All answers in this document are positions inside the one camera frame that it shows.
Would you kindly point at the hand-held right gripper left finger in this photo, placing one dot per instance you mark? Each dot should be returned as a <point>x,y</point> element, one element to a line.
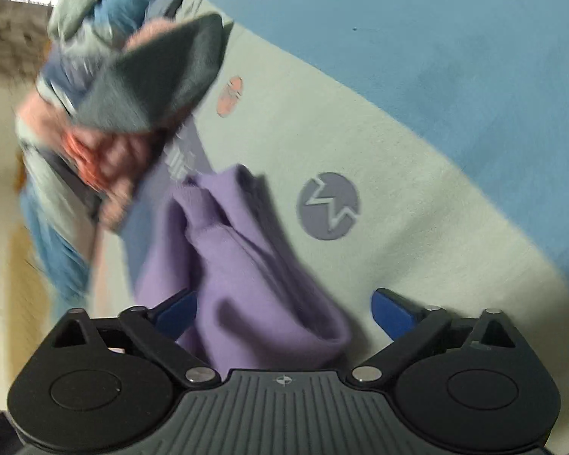
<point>178,315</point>

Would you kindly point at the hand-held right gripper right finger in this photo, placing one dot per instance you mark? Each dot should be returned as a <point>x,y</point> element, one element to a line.
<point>392,315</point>

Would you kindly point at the purple sweatshirt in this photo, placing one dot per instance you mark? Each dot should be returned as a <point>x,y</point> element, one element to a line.
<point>246,270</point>

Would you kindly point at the printed pastel bed sheet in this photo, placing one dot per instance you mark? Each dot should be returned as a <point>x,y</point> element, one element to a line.
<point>431,151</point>

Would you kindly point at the grey and pink garment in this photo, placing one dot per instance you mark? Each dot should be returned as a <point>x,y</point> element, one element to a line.
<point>156,85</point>

